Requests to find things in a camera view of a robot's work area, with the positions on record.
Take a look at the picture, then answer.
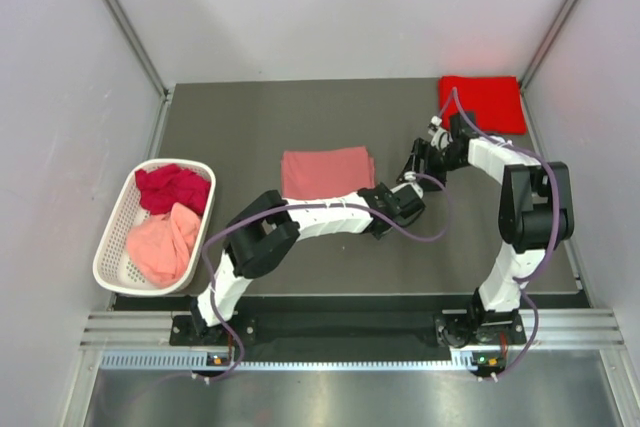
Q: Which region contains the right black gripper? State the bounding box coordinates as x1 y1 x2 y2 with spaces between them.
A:
401 138 467 192

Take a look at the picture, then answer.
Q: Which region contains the aluminium frame post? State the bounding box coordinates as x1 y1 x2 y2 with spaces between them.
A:
102 0 169 98
519 0 581 93

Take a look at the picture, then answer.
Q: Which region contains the purple cable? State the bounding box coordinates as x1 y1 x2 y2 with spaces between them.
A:
199 172 457 384
438 87 561 383

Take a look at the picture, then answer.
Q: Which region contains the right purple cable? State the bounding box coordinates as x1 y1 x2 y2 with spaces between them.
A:
438 87 561 383

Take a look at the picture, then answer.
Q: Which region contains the salmon pink t shirt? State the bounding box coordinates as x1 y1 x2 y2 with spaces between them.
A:
281 146 375 200

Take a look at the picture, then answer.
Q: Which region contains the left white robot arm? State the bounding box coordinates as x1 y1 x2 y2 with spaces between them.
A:
191 181 425 344

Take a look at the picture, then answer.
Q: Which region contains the grey slotted cable duct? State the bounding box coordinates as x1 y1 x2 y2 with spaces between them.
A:
100 350 499 373

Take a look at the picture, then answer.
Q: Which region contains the white plastic laundry basket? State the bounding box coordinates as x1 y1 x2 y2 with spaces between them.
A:
93 158 216 297

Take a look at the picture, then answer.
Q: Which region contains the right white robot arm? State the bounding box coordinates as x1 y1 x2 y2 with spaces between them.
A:
397 114 574 343

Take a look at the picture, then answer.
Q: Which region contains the folded red t shirt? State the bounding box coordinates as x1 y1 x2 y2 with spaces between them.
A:
438 76 527 135

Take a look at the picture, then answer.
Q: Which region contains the light pink t shirt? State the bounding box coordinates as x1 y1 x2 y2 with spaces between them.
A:
126 203 201 288

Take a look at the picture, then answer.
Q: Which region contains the right aluminium frame post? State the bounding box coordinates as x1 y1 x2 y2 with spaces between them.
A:
519 0 581 93

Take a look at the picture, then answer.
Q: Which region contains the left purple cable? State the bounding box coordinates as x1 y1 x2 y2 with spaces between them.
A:
199 172 457 384

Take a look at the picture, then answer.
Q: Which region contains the left aluminium frame post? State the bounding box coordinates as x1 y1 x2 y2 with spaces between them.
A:
102 0 169 98

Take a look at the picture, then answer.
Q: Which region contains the crimson crumpled t shirt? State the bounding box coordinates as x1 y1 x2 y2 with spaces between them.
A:
134 164 211 215

